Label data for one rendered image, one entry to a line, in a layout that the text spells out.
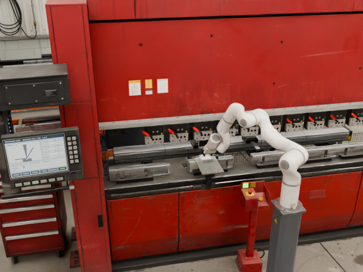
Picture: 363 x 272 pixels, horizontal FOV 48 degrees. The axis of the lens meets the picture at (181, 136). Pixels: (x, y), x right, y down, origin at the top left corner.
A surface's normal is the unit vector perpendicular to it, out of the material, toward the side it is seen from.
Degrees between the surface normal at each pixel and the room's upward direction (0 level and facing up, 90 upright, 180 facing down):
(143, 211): 90
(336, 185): 90
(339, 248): 0
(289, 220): 90
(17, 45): 90
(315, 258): 0
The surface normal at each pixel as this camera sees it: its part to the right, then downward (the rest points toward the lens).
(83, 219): 0.21, 0.42
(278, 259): -0.49, 0.37
